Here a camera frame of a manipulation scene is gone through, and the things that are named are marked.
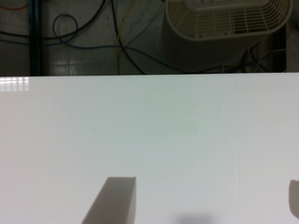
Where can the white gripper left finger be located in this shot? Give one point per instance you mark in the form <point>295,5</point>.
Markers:
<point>115,203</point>

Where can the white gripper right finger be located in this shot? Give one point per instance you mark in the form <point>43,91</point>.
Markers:
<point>294,197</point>

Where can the white ribbed fan housing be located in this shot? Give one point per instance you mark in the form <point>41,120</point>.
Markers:
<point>199,20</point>

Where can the blue aluminium frame post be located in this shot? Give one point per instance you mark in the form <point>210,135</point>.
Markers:
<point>35,37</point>

